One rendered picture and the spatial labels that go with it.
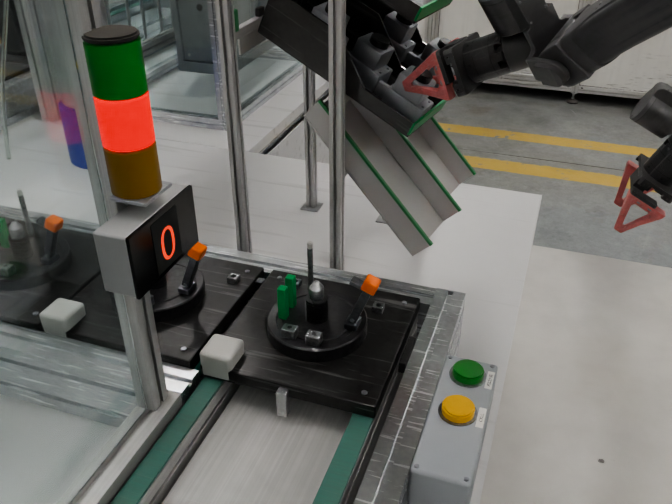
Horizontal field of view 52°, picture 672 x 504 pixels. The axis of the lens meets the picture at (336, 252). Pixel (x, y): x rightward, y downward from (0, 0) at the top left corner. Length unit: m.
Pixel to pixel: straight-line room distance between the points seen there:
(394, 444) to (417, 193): 0.49
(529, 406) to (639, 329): 0.29
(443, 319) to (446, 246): 0.37
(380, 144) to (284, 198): 0.42
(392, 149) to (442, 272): 0.26
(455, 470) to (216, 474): 0.28
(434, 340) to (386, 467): 0.24
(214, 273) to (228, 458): 0.33
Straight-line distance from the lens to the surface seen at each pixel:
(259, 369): 0.91
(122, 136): 0.68
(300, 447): 0.89
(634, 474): 1.01
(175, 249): 0.75
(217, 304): 1.03
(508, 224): 1.48
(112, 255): 0.70
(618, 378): 1.14
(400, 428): 0.86
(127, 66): 0.66
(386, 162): 1.17
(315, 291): 0.92
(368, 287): 0.89
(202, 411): 0.90
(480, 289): 1.27
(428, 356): 0.96
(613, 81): 4.86
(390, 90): 1.03
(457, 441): 0.85
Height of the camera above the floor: 1.57
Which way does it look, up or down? 32 degrees down
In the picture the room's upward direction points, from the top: straight up
